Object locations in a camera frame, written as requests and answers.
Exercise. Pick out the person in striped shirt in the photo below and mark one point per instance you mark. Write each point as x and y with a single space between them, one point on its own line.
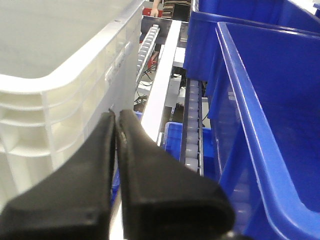
177 10

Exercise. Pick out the blue bin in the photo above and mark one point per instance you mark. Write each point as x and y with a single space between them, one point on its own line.
265 118
212 22

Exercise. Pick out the blue bin right near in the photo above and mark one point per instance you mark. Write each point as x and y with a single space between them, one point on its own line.
265 118

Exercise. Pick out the blue bin right far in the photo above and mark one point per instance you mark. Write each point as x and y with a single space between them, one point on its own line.
212 22

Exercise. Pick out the white roller track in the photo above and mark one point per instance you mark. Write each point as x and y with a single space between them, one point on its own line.
192 143
145 51

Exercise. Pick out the blue bin lower shelf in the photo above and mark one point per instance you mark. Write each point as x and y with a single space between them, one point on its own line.
172 144

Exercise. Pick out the left white roller track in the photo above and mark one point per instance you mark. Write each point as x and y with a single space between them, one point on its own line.
145 51

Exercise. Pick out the white plastic tote bin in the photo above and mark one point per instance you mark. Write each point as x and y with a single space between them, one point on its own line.
62 64

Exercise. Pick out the right white roller track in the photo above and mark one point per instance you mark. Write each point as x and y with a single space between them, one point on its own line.
192 143

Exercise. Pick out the white shelf divider rail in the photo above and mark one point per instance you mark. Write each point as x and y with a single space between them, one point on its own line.
152 116

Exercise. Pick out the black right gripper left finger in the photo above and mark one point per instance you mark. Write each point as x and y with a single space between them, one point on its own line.
74 202

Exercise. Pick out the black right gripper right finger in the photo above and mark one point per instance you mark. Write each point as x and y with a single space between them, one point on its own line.
161 198

